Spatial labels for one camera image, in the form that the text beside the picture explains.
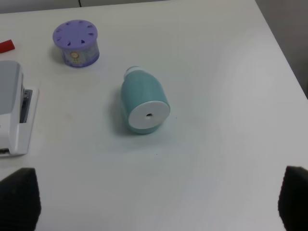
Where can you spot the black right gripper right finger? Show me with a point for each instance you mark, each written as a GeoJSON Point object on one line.
{"type": "Point", "coordinates": [293, 199]}

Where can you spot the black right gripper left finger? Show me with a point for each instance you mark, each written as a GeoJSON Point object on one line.
{"type": "Point", "coordinates": [20, 205]}

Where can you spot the white grey stapler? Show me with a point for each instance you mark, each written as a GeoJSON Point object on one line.
{"type": "Point", "coordinates": [17, 110]}

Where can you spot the red capped whiteboard marker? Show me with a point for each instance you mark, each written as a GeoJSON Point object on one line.
{"type": "Point", "coordinates": [6, 46]}

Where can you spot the purple round air freshener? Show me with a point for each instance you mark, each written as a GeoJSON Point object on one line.
{"type": "Point", "coordinates": [77, 40]}

